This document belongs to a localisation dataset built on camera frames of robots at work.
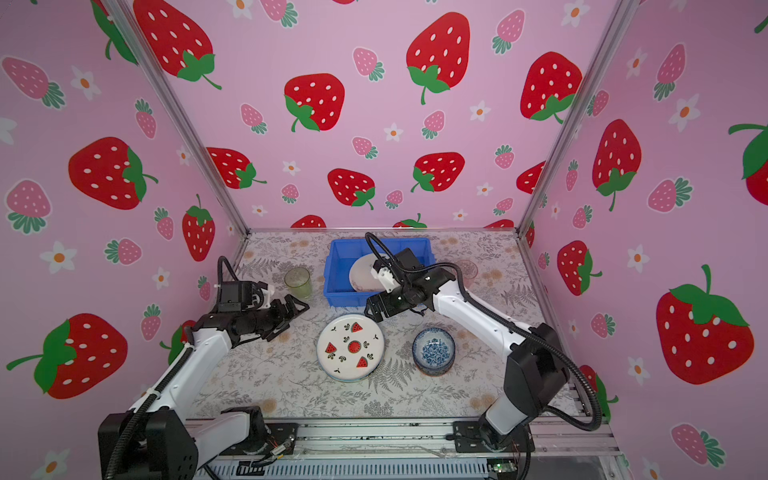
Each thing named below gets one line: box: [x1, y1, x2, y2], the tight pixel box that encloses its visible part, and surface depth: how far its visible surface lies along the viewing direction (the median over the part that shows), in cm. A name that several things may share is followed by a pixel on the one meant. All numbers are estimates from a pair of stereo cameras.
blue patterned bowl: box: [412, 327, 456, 377], surface depth 82 cm
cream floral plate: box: [349, 253, 385, 293], surface depth 107 cm
